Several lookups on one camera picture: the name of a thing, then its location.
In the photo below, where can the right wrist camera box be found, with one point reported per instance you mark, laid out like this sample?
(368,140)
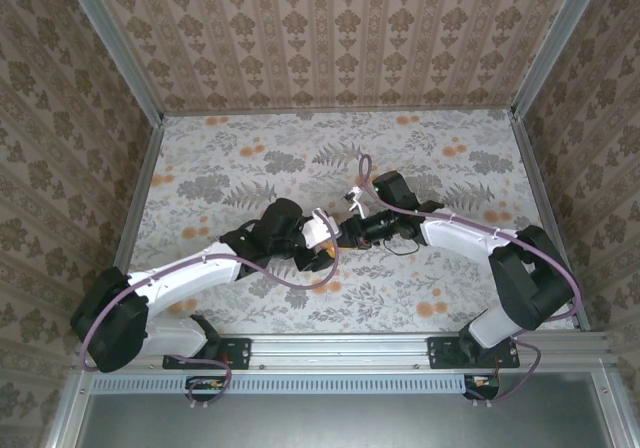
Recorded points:
(356,200)

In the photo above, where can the grey metal sheet shelf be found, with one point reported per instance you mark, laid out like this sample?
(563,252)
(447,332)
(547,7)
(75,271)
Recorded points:
(340,423)

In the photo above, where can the floral patterned table cover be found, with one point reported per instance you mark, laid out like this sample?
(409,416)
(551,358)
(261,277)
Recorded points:
(250,148)

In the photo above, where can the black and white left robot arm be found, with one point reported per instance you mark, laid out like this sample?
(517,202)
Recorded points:
(110,328)

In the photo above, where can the aluminium frame post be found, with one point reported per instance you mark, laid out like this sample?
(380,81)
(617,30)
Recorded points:
(555,48)
(115,48)

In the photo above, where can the aluminium side rail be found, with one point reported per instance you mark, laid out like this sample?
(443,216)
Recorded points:
(545,193)
(135,208)

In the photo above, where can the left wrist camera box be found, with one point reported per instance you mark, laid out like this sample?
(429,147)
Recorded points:
(316,228)

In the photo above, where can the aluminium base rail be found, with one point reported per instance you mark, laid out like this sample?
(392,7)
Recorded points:
(340,350)

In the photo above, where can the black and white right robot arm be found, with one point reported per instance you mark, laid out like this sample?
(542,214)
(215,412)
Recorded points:
(530,288)

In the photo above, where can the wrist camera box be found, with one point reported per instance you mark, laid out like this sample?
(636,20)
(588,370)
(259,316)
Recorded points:
(356,200)
(316,228)

